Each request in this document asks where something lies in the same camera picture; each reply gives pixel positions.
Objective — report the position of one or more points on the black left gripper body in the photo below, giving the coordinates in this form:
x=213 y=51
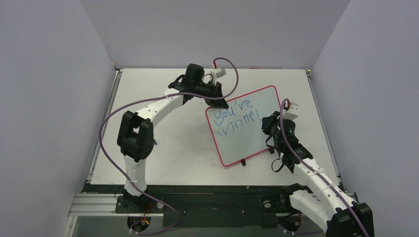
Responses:
x=211 y=88

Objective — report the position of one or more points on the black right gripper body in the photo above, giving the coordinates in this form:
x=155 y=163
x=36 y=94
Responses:
x=271 y=127

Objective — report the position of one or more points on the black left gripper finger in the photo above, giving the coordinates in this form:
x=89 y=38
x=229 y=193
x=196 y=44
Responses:
x=221 y=103
x=213 y=102

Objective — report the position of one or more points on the pink framed whiteboard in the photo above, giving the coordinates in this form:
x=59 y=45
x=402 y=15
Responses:
x=236 y=131

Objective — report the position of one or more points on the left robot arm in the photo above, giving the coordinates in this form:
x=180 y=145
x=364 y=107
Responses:
x=136 y=133

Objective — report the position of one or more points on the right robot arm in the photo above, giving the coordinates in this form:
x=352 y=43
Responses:
x=335 y=212

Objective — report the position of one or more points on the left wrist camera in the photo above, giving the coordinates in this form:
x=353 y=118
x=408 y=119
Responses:
x=216 y=73

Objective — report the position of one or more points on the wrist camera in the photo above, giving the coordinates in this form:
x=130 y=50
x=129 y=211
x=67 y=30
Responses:
x=216 y=73
x=291 y=111

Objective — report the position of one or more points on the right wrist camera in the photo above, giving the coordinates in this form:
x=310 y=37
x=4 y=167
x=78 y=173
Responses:
x=291 y=111

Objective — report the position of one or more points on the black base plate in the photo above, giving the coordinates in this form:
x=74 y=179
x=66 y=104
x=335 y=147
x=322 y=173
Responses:
x=203 y=206

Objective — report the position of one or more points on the aluminium frame rail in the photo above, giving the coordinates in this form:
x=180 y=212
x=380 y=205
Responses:
x=96 y=205

